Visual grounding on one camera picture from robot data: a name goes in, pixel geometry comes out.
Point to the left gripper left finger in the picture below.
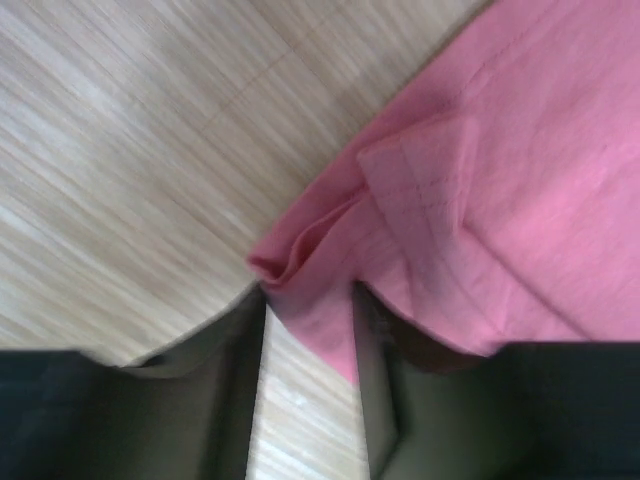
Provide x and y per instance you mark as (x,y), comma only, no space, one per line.
(187,412)

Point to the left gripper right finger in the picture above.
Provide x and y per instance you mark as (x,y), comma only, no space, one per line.
(531,411)

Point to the pink t shirt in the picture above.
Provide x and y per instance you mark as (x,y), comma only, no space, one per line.
(495,199)

